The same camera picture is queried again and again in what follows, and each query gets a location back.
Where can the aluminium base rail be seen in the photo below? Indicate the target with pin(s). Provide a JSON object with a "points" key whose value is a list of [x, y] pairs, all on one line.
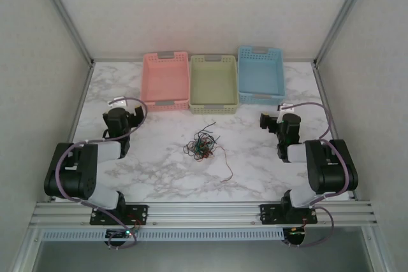
{"points": [[204, 213]]}

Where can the blue plastic basket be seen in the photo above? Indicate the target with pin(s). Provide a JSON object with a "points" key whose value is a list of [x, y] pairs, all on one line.
{"points": [[261, 74]]}

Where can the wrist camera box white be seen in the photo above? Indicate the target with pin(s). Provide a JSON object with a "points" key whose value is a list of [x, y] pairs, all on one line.
{"points": [[116, 101], [285, 107]]}

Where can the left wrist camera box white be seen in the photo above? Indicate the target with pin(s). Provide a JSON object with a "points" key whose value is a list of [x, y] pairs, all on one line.
{"points": [[116, 101]]}

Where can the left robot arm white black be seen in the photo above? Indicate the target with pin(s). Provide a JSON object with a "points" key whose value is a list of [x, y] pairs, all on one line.
{"points": [[76, 170]]}

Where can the aluminium frame post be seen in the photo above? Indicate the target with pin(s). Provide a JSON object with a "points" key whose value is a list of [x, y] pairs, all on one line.
{"points": [[344, 14], [63, 14]]}

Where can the aluminium table edge rail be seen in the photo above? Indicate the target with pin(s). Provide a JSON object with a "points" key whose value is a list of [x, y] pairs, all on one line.
{"points": [[83, 93], [323, 93]]}

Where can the pink plastic basket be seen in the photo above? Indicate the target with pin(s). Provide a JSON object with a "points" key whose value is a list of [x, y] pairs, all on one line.
{"points": [[164, 77]]}

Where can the green plastic basket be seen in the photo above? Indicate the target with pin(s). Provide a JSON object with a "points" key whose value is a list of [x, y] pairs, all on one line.
{"points": [[213, 84]]}

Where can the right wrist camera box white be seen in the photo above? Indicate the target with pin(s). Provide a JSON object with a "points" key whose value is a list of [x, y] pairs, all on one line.
{"points": [[285, 107]]}

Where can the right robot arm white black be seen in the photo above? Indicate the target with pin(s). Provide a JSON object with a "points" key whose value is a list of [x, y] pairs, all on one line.
{"points": [[331, 170]]}

